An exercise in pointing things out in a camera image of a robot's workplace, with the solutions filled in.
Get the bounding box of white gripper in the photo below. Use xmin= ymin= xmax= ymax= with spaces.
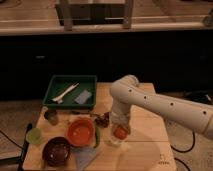
xmin=110 ymin=100 xmax=131 ymax=127

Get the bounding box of red apple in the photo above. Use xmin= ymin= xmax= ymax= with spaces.
xmin=113 ymin=127 xmax=127 ymax=140

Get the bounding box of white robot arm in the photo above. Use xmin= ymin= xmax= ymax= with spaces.
xmin=109 ymin=75 xmax=213 ymax=140

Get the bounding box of white paper cup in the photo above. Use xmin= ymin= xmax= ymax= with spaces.
xmin=109 ymin=129 xmax=126 ymax=146

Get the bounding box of small grey metal cup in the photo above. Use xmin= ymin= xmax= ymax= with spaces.
xmin=44 ymin=109 xmax=58 ymax=125

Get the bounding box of light green cup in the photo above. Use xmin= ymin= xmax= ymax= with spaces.
xmin=26 ymin=128 xmax=42 ymax=145

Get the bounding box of dark brown grape bunch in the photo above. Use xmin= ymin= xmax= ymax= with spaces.
xmin=95 ymin=112 xmax=109 ymax=128

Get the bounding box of green pea pod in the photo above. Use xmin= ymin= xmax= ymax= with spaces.
xmin=93 ymin=126 xmax=100 ymax=148

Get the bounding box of grey sponge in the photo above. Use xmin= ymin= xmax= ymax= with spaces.
xmin=75 ymin=90 xmax=92 ymax=104

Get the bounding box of orange bowl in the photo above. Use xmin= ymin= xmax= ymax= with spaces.
xmin=66 ymin=118 xmax=95 ymax=147

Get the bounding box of grey blue cloth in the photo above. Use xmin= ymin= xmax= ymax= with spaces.
xmin=71 ymin=147 xmax=98 ymax=171

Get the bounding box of green plastic tray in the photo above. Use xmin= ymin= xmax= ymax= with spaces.
xmin=43 ymin=75 xmax=97 ymax=109

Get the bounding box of white plastic utensil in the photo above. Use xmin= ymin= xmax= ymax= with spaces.
xmin=52 ymin=83 xmax=79 ymax=104

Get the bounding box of dark maroon bowl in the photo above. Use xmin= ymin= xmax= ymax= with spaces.
xmin=42 ymin=137 xmax=70 ymax=167

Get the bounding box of dark handled knife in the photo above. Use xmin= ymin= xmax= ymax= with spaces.
xmin=71 ymin=111 xmax=100 ymax=117

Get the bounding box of black cable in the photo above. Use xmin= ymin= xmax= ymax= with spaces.
xmin=170 ymin=129 xmax=196 ymax=169

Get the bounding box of wooden chair frame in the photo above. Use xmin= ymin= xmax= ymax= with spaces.
xmin=54 ymin=0 xmax=134 ymax=31

